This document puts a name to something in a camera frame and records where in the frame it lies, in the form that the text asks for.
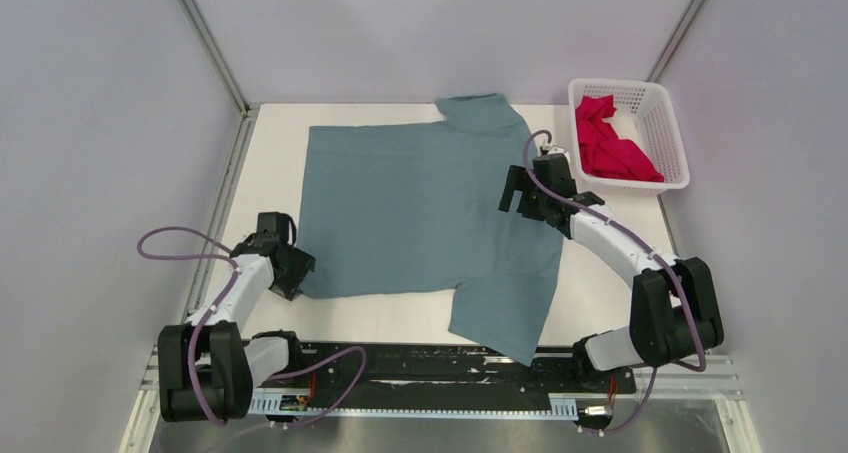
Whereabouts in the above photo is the teal blue t-shirt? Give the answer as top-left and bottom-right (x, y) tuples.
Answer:
(296, 94), (563, 365)

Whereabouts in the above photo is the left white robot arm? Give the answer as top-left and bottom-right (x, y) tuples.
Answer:
(157, 212), (315, 425)

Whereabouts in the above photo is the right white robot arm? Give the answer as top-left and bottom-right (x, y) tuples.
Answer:
(499, 152), (725, 391)

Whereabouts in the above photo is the red t-shirt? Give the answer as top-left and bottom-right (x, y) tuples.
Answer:
(575, 95), (665, 183)

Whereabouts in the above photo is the white plastic basket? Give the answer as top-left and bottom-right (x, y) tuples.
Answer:
(568, 78), (690, 195)

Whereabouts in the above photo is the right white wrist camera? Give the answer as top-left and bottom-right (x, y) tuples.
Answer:
(539, 143), (570, 159)

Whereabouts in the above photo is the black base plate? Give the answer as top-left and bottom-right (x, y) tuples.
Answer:
(254, 342), (637, 410)

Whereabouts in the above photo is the right corner metal post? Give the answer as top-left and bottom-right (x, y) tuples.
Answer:
(646, 0), (709, 83)

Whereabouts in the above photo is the corner metal post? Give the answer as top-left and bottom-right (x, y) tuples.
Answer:
(646, 0), (709, 83)
(177, 0), (250, 117)

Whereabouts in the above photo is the slotted cable duct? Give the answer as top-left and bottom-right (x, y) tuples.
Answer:
(248, 390), (580, 421)

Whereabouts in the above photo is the left corner metal post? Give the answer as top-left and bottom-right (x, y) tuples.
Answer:
(177, 0), (250, 117)

